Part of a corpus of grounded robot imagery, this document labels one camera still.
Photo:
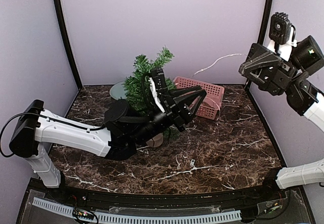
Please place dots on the black front rail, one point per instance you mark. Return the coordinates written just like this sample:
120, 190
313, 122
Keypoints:
237, 199

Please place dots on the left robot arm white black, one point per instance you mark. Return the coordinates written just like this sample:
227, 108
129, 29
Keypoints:
123, 130

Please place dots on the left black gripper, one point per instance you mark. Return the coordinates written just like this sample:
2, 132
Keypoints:
178, 111

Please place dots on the pink plastic basket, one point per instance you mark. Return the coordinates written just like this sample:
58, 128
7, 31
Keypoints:
213, 100

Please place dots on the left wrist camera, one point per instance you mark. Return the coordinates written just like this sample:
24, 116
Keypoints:
158, 87

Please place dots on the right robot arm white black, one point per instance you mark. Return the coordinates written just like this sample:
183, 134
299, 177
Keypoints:
307, 100

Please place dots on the white slotted cable duct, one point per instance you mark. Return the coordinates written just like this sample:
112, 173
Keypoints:
86, 216

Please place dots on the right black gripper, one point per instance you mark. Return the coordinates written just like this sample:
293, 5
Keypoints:
274, 75

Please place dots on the pale green plate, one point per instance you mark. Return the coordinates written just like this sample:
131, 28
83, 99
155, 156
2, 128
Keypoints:
118, 91

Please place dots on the small green christmas tree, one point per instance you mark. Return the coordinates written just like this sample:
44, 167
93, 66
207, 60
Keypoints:
138, 93

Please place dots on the left black frame post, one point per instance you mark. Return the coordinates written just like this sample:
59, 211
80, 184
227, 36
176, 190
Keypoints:
66, 43

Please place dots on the black frame post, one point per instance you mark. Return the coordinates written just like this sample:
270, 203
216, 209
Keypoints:
264, 21
66, 43

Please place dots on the right black frame post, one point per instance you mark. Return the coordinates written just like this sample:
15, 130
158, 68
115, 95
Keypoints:
264, 21

